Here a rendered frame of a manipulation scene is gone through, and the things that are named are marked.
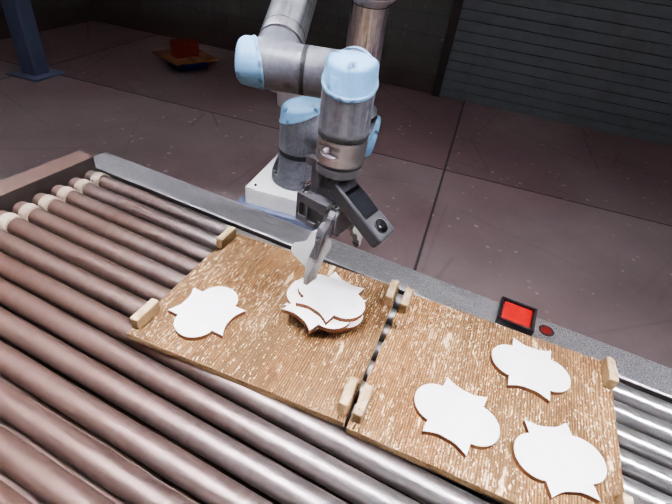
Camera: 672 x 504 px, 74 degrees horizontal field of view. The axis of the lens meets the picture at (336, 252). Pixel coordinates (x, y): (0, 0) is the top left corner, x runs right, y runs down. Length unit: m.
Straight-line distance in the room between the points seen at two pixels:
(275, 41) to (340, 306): 0.45
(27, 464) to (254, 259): 0.52
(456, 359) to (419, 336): 0.08
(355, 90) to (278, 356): 0.46
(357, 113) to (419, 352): 0.45
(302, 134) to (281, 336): 0.58
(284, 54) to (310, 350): 0.49
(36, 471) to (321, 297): 0.49
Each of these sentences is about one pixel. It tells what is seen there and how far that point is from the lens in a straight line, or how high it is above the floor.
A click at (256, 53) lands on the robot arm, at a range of 0.74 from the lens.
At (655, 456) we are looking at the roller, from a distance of 0.97.
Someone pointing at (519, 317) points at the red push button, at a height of 0.93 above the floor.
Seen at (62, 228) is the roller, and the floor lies 0.92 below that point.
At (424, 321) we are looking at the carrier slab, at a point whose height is 0.94.
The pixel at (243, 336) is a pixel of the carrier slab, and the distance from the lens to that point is 0.83.
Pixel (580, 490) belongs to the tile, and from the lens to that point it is 0.80.
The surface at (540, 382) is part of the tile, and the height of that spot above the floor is 0.95.
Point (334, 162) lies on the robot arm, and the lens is 0.66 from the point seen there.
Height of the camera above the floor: 1.56
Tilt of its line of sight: 38 degrees down
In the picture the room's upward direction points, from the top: 8 degrees clockwise
